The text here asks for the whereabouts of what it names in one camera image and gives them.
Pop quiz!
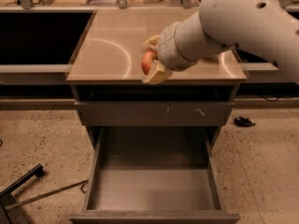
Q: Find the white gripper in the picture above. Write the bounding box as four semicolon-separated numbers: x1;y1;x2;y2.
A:
142;21;200;85

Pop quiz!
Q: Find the red apple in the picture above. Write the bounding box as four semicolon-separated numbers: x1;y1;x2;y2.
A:
141;49;157;75

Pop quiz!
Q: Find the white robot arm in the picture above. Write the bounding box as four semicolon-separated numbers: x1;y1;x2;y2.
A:
141;0;299;84

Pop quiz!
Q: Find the grey drawer cabinet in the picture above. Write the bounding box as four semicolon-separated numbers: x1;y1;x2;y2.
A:
66;7;246;142

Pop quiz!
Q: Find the open grey middle drawer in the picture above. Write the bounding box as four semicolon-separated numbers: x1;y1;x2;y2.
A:
70;127;240;224

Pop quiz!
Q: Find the black object on floor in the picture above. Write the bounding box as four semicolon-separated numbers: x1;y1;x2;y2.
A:
234;117;255;127

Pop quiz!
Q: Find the thin metal rod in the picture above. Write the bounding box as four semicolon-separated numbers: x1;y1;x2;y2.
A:
5;179;88;210

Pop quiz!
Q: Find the black metal stand base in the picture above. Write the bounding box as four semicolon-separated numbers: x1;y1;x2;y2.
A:
0;163;46;224

